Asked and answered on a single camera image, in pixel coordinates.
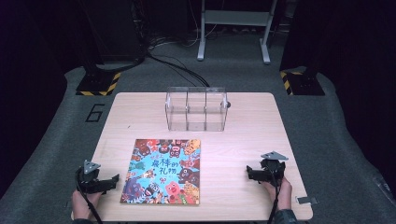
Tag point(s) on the black stand with striped base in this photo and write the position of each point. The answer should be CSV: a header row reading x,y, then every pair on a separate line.
x,y
99,84
305,84

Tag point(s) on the colourful cartoon picture book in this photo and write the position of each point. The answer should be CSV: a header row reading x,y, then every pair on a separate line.
x,y
162,172

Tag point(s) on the white metal table frame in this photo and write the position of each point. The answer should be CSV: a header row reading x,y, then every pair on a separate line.
x,y
236,18

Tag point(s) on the clear acrylic divided organizer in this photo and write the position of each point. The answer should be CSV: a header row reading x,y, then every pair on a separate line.
x,y
196,109

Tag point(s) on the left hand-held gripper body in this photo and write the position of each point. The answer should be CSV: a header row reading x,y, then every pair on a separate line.
x,y
88,182

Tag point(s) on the person's left hand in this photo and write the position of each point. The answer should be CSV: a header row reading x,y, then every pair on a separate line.
x,y
81,205

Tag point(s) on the person's right hand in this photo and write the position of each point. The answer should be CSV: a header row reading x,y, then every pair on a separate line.
x,y
281,196

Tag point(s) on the small dark round knob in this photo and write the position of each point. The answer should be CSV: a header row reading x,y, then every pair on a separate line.
x,y
228,104

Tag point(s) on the black equipment cabinet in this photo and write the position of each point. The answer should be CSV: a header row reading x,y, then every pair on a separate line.
x,y
118,28

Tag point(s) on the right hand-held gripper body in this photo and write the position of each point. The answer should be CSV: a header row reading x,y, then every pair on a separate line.
x,y
274,168

